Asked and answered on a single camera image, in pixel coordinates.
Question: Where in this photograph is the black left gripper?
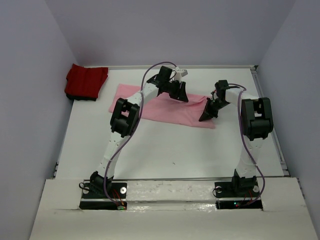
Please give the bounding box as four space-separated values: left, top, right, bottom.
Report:
164 80 189 103

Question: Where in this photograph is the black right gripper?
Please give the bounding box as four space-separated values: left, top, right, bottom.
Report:
199 97 230 122

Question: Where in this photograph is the pink t shirt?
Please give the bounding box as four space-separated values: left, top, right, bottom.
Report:
108 83 217 130

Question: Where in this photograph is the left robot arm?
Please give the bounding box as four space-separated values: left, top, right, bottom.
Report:
89 65 189 203

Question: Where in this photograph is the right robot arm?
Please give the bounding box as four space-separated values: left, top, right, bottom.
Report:
199 80 274 201

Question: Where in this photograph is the red folded t shirt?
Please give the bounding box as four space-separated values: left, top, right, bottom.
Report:
64 64 109 102

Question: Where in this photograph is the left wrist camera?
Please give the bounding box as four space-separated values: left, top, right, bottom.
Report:
173 69 188 82

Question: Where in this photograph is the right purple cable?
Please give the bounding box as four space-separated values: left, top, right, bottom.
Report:
228 83 266 208

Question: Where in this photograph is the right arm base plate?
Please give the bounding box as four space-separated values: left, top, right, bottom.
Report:
212 181 263 210

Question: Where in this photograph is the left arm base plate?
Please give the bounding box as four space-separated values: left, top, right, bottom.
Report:
78 181 128 211

